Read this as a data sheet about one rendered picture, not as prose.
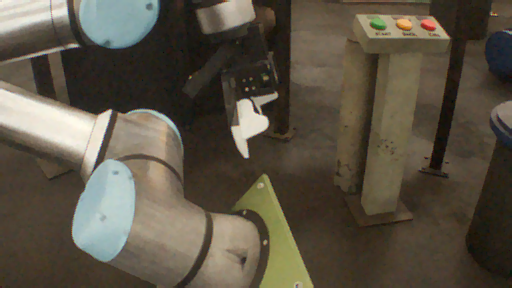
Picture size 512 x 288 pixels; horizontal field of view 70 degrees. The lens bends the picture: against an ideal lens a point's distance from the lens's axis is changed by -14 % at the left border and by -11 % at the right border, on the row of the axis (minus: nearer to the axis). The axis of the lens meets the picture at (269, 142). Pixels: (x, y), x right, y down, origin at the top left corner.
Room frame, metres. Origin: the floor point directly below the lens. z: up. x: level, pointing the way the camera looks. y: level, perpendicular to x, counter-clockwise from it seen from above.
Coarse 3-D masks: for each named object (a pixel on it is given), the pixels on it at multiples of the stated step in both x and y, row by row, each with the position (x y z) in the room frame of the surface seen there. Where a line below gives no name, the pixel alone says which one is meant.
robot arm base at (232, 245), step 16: (208, 224) 0.50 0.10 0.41; (224, 224) 0.52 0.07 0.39; (240, 224) 0.53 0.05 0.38; (208, 240) 0.47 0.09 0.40; (224, 240) 0.49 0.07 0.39; (240, 240) 0.49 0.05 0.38; (256, 240) 0.51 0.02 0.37; (208, 256) 0.45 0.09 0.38; (224, 256) 0.46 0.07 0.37; (240, 256) 0.48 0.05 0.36; (256, 256) 0.48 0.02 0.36; (192, 272) 0.43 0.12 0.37; (208, 272) 0.44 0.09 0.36; (224, 272) 0.44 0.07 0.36; (240, 272) 0.45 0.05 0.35
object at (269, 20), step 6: (258, 12) 1.55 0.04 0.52; (264, 12) 1.56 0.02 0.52; (270, 12) 1.56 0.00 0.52; (258, 18) 1.53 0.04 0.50; (264, 18) 1.53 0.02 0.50; (270, 18) 1.54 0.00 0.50; (264, 24) 1.53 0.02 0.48; (270, 24) 1.53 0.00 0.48; (264, 30) 1.53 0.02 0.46; (270, 30) 1.53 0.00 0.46; (270, 36) 1.55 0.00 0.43; (228, 126) 1.55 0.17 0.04
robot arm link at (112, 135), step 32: (0, 96) 0.58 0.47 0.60; (32, 96) 0.62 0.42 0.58; (0, 128) 0.55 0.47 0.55; (32, 128) 0.57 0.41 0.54; (64, 128) 0.59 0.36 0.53; (96, 128) 0.61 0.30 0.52; (128, 128) 0.63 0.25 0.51; (160, 128) 0.68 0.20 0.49; (64, 160) 0.58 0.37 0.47; (96, 160) 0.57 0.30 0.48
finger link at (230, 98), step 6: (228, 84) 0.62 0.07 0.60; (228, 90) 0.61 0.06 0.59; (234, 90) 0.61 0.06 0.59; (228, 96) 0.60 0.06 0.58; (234, 96) 0.61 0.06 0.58; (228, 102) 0.60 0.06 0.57; (234, 102) 0.60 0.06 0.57; (228, 108) 0.59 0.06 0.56; (234, 108) 0.60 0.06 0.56; (228, 114) 0.59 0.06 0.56; (234, 114) 0.59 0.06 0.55; (228, 120) 0.59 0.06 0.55; (234, 120) 0.59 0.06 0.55; (234, 126) 0.58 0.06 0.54
